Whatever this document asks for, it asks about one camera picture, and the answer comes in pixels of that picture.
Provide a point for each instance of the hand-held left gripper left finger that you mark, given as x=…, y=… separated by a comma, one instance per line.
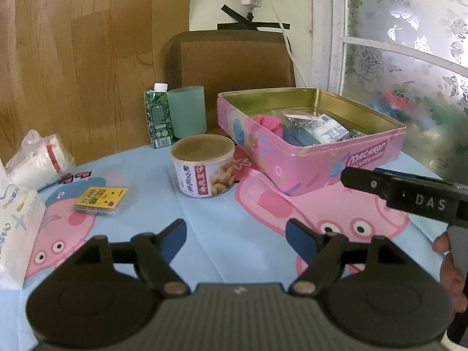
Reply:
x=172, y=239

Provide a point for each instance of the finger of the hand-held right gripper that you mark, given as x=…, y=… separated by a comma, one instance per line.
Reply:
x=365, y=182

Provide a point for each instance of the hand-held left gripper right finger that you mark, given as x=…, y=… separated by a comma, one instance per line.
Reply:
x=299, y=239

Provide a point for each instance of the green printed tissue packet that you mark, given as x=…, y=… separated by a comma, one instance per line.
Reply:
x=354, y=133

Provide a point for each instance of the pink tin box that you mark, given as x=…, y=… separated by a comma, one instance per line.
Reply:
x=314, y=168

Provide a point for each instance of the white tissue packet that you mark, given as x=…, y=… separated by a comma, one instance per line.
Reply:
x=331, y=128

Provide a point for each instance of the dark blue pouch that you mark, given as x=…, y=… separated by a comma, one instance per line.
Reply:
x=301, y=137

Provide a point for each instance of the clear bag with keys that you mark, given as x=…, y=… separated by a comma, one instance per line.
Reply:
x=298, y=119

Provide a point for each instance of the pink knitted cloth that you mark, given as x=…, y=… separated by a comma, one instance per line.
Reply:
x=270, y=124

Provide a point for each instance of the person's right hand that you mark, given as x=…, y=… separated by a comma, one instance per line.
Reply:
x=451, y=281

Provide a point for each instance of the cartoon pig tablecloth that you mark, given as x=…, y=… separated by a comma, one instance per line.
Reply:
x=204, y=219

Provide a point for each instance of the peanut can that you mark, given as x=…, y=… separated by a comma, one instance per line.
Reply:
x=203, y=168

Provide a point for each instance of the yellow green card packet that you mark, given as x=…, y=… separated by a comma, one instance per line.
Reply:
x=100, y=199

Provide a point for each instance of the green drink carton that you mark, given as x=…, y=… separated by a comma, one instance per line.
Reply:
x=159, y=117

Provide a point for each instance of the green plastic cup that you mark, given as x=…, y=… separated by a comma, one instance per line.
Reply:
x=188, y=111

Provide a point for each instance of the bag of paper cups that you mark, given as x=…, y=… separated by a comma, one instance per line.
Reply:
x=40, y=159

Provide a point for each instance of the large white tissue pack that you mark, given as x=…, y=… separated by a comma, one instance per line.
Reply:
x=16, y=234

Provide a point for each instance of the brown woven chair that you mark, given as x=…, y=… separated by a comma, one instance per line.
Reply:
x=234, y=62

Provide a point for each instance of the frosted floral window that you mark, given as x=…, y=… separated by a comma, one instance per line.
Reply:
x=402, y=7

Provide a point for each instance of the black tape strips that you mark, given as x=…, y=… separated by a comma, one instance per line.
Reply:
x=252, y=25

